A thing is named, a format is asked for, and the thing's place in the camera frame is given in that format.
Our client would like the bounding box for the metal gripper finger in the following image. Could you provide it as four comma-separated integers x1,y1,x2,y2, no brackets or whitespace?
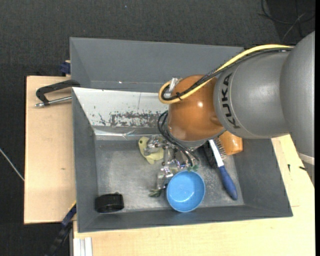
156,166,174,191
143,136,165,155

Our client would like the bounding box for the pale yellow toy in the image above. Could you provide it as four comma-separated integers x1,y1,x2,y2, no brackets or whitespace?
138,136,166,165

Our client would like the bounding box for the blue bowl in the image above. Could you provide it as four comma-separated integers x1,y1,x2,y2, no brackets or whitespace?
166,170,207,213

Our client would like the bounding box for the grey metal bin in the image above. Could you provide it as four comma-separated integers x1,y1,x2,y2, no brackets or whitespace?
69,36,294,233

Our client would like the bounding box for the blue and white brush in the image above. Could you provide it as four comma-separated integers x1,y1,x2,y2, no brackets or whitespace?
203,138,239,201

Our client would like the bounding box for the orange block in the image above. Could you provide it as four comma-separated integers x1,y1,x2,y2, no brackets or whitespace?
219,130,244,156

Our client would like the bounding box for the black tape roll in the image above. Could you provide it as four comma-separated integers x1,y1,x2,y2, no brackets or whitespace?
94,192,125,214

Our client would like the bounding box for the pale wood board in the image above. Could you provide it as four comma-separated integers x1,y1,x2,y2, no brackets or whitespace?
23,75,77,225

